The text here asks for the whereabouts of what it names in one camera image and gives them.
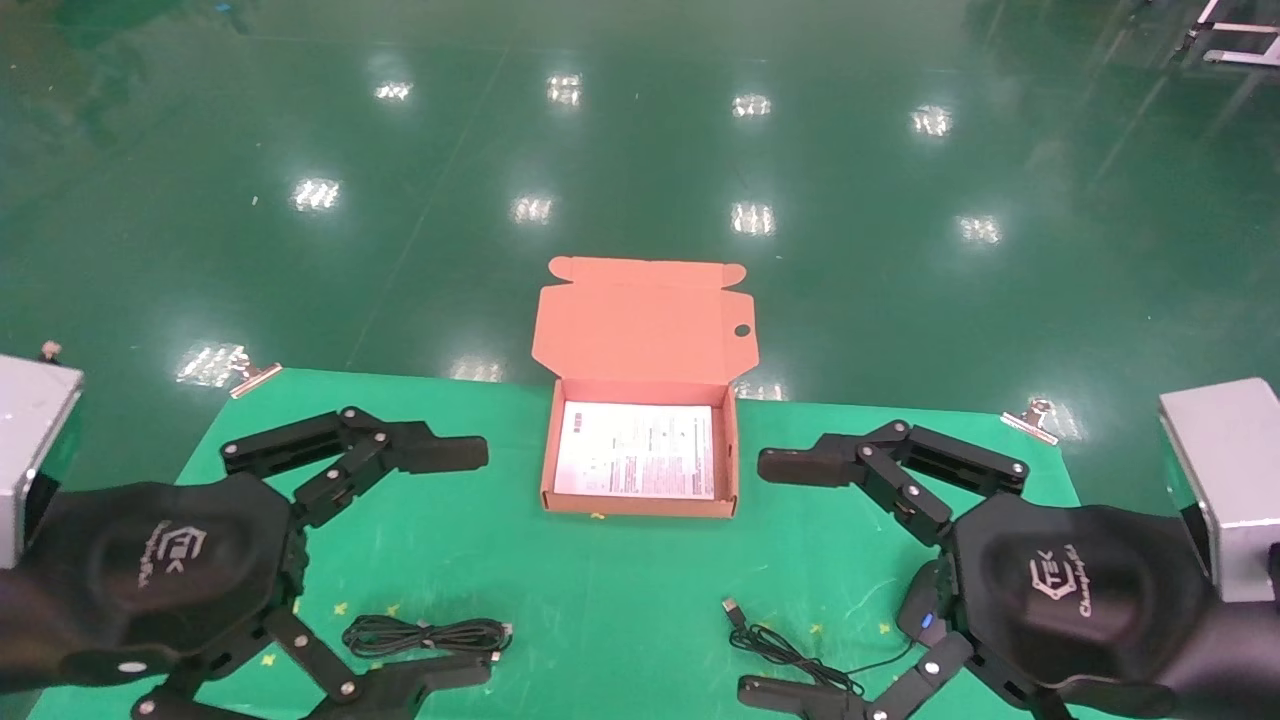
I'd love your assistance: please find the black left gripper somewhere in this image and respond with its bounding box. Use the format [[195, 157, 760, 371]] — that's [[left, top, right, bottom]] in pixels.
[[30, 407, 493, 720]]

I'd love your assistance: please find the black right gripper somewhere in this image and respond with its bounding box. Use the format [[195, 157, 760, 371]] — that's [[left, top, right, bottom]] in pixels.
[[737, 419, 1221, 720]]

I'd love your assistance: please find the black data cable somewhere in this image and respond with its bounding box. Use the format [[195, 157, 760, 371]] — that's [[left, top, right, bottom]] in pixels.
[[342, 614, 515, 661]]

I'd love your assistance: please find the orange cardboard box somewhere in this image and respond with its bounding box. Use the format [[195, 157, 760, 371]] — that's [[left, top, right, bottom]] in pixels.
[[530, 255, 761, 519]]

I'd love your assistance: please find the metal binder clip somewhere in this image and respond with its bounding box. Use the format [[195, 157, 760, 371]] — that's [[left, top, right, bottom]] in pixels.
[[1000, 398, 1061, 446], [228, 345, 284, 399]]

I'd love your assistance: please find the green table mat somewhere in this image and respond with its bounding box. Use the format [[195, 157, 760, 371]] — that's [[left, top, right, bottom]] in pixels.
[[30, 368, 1171, 720]]

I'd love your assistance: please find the white printed leaflet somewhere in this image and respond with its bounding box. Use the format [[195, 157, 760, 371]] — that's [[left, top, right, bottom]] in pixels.
[[553, 400, 717, 501]]

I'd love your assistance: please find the black wired mouse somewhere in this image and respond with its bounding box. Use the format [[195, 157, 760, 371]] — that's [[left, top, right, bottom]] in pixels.
[[722, 558, 956, 696]]

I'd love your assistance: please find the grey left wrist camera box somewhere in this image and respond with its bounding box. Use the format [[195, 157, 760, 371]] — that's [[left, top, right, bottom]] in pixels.
[[0, 340, 84, 571]]

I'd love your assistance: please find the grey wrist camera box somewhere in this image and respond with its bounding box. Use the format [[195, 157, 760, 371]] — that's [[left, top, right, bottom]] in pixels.
[[0, 340, 84, 571], [1158, 378, 1280, 603]]

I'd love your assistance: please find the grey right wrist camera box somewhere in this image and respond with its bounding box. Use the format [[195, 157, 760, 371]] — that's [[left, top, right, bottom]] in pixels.
[[1158, 378, 1280, 603]]

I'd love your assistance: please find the metal frame in background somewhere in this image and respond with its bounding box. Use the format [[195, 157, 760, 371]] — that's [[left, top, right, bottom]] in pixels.
[[1175, 0, 1280, 69]]

